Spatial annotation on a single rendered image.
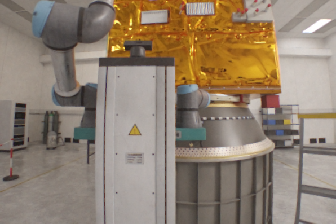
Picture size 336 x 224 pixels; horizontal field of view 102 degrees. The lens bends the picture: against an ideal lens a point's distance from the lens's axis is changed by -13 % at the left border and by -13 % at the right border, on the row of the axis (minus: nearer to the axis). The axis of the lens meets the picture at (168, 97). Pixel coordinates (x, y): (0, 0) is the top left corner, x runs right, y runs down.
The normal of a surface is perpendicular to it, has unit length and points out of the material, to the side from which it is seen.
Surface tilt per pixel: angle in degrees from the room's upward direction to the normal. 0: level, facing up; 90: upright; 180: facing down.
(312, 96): 90
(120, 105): 90
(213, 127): 62
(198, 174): 90
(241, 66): 91
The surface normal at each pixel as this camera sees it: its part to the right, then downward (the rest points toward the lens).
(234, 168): 0.25, -0.11
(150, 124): 0.03, -0.11
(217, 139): 0.10, -0.56
